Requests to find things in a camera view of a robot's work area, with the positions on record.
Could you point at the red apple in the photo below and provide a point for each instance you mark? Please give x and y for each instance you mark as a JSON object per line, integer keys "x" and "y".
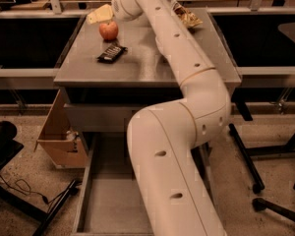
{"x": 108, "y": 31}

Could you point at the closed top drawer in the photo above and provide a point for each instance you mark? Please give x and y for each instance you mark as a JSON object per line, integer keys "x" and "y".
{"x": 100, "y": 117}

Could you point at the black chair base leg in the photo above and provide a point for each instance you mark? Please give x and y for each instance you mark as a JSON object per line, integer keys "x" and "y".
{"x": 260, "y": 204}

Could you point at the white ceramic bowl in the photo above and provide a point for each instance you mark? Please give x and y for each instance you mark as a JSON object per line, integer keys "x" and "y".
{"x": 160, "y": 49}

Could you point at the dark candy bar wrapper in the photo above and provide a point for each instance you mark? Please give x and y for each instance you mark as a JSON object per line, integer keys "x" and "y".
{"x": 111, "y": 53}

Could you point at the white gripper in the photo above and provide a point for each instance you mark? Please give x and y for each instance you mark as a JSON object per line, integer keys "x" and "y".
{"x": 120, "y": 6}

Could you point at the grey metal drawer cabinet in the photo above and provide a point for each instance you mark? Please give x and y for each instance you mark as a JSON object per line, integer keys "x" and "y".
{"x": 140, "y": 76}

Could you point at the crumpled chip bag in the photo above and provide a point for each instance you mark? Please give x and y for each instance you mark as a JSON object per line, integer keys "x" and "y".
{"x": 188, "y": 18}

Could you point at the open middle drawer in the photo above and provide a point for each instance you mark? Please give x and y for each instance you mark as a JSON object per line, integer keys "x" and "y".
{"x": 110, "y": 202}

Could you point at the black table leg frame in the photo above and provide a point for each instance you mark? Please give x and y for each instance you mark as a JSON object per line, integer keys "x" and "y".
{"x": 258, "y": 184}

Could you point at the open cardboard box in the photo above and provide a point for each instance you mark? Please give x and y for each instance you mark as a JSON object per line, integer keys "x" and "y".
{"x": 59, "y": 140}

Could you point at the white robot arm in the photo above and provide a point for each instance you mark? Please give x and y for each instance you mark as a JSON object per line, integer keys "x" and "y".
{"x": 160, "y": 137}

